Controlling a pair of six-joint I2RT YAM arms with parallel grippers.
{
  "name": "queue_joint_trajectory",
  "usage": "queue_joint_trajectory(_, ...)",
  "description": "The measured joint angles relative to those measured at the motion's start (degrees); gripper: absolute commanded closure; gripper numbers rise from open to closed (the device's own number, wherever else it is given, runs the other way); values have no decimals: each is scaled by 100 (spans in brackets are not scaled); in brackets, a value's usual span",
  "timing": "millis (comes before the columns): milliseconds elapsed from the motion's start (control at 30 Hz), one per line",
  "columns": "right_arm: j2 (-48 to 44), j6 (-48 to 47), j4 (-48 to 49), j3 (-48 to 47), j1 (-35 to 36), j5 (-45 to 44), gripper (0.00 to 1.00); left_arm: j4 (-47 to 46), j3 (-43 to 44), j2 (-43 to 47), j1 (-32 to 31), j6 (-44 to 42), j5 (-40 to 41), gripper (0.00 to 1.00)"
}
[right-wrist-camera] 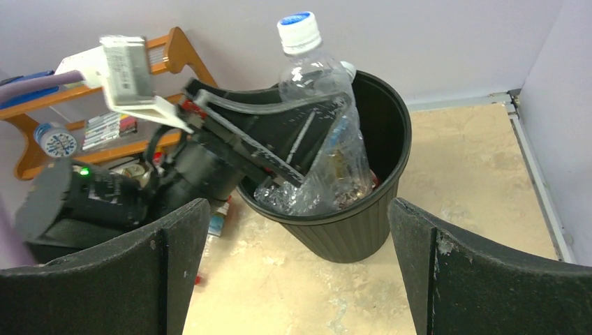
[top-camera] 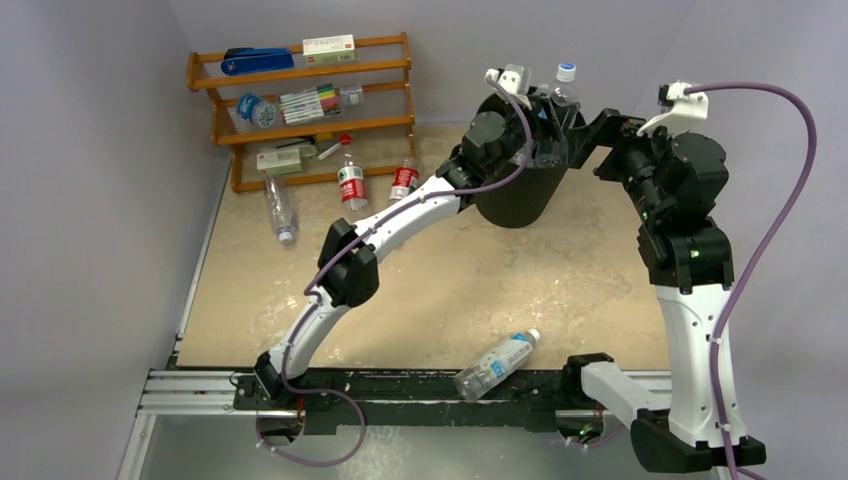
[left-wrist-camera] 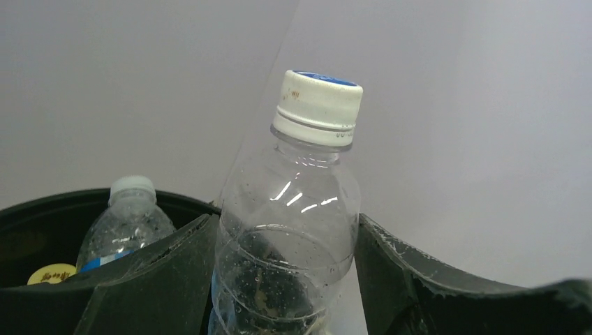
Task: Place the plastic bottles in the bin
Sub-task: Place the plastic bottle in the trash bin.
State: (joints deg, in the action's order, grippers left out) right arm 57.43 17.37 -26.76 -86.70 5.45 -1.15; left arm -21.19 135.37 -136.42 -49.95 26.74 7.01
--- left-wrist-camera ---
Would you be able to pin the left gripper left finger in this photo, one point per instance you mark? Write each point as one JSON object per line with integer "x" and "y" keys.
{"x": 106, "y": 312}

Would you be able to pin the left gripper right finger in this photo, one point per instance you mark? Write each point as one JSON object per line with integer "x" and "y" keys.
{"x": 406, "y": 291}

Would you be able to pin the blue label clear bottle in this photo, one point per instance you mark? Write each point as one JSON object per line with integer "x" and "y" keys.
{"x": 131, "y": 221}

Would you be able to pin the yellow honey pomelo bottle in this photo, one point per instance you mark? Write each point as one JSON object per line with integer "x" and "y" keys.
{"x": 54, "y": 273}

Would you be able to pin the black ribbed waste bin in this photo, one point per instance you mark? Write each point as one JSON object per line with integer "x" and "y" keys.
{"x": 51, "y": 230}

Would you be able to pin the clear unlabelled bottle white cap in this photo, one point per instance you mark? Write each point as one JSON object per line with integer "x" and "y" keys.
{"x": 290, "y": 216}

